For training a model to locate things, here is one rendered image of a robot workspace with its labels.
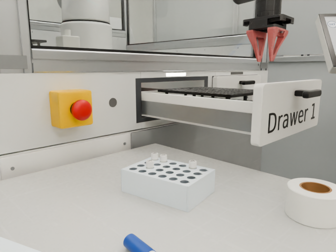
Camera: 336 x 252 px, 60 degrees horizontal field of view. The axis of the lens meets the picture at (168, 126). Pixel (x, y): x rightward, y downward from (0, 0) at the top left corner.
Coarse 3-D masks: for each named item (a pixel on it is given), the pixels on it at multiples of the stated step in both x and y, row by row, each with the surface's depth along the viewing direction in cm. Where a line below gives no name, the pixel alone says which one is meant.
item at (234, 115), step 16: (144, 96) 74; (160, 96) 69; (176, 96) 66; (192, 96) 63; (208, 96) 89; (240, 96) 81; (144, 112) 74; (160, 112) 70; (176, 112) 66; (192, 112) 63; (208, 112) 60; (224, 112) 57; (240, 112) 54; (224, 128) 58; (240, 128) 55
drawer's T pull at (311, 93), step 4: (296, 92) 58; (300, 92) 57; (304, 92) 55; (308, 92) 54; (312, 92) 56; (316, 92) 57; (320, 92) 59; (304, 96) 55; (308, 96) 54; (312, 96) 56
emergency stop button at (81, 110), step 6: (78, 102) 55; (84, 102) 55; (72, 108) 54; (78, 108) 54; (84, 108) 55; (90, 108) 56; (72, 114) 55; (78, 114) 55; (84, 114) 55; (90, 114) 57
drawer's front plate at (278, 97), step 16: (304, 80) 62; (320, 80) 68; (256, 96) 50; (272, 96) 52; (288, 96) 57; (256, 112) 50; (272, 112) 53; (288, 112) 58; (304, 112) 64; (256, 128) 51; (272, 128) 54; (288, 128) 59; (304, 128) 65; (256, 144) 51
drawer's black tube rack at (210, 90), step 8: (168, 88) 78; (176, 88) 78; (184, 88) 78; (192, 88) 78; (200, 88) 78; (208, 88) 78; (216, 88) 78; (224, 88) 78; (232, 88) 78; (200, 96) 86
